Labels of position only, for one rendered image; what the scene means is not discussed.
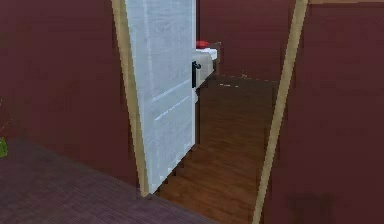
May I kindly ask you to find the tan wooden door frame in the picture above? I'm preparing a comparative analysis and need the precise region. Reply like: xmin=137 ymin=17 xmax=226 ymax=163
xmin=110 ymin=0 xmax=384 ymax=224

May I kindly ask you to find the green house plant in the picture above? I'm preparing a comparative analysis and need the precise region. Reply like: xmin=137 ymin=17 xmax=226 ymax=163
xmin=0 ymin=135 xmax=9 ymax=159

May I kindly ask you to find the black door handle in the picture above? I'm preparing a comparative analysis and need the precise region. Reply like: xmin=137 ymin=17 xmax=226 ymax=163
xmin=191 ymin=60 xmax=202 ymax=89

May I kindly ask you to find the white room door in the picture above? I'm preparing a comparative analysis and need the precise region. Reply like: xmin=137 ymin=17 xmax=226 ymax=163
xmin=124 ymin=0 xmax=198 ymax=195

